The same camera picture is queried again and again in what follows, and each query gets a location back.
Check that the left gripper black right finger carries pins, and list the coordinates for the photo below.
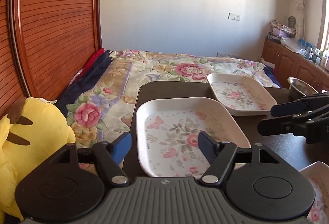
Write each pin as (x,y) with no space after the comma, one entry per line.
(222,157)

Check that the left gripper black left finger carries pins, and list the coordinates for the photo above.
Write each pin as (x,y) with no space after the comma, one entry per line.
(97,166)

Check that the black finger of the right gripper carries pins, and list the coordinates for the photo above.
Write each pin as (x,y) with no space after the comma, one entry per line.
(305,104)
(295,123)

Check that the floral white square plate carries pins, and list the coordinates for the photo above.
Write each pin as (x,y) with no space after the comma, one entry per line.
(241,95)
(167,134)
(317,174)

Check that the small steel bowl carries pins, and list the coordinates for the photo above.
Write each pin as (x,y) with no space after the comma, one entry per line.
(299,89)

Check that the wooden sideboard cabinet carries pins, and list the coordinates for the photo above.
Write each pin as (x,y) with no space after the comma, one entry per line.
(287,63)

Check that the floral bed quilt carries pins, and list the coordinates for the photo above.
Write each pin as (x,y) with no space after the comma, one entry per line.
(105,111)

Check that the dark blue blanket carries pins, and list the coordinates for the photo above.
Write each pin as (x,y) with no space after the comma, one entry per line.
(85,83)

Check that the yellow plush toy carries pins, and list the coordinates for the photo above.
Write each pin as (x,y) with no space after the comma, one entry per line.
(31,131)

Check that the floor power strip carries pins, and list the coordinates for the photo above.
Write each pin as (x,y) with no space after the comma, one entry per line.
(224,55)

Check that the red pillow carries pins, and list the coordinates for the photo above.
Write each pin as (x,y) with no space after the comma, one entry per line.
(92,60)

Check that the white wall socket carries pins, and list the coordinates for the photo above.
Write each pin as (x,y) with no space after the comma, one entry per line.
(233,16)

